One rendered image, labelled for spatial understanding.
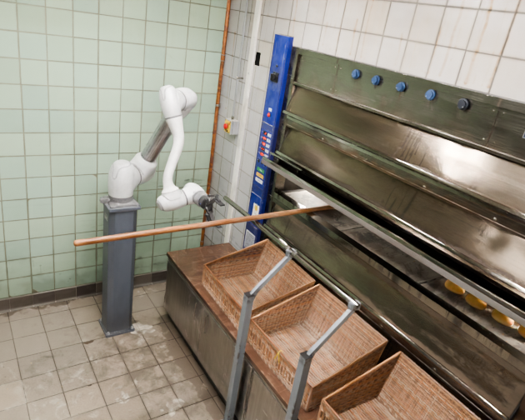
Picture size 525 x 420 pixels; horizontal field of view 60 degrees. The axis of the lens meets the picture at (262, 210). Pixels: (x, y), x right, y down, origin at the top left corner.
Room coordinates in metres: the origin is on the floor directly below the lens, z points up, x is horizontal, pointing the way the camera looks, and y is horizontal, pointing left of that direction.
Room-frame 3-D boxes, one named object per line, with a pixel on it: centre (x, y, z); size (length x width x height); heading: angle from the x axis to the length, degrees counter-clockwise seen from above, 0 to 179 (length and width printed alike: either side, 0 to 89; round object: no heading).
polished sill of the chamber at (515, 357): (2.17, -0.61, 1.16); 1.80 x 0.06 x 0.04; 36
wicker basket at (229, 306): (2.46, -0.03, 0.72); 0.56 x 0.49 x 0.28; 35
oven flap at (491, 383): (2.15, -0.59, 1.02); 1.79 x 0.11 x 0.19; 36
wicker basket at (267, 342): (1.99, -0.38, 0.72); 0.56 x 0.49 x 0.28; 37
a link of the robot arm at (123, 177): (2.71, 0.92, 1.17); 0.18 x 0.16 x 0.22; 164
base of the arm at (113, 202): (2.69, 0.93, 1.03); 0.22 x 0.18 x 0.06; 127
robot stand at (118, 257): (2.70, 0.92, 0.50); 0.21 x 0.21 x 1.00; 37
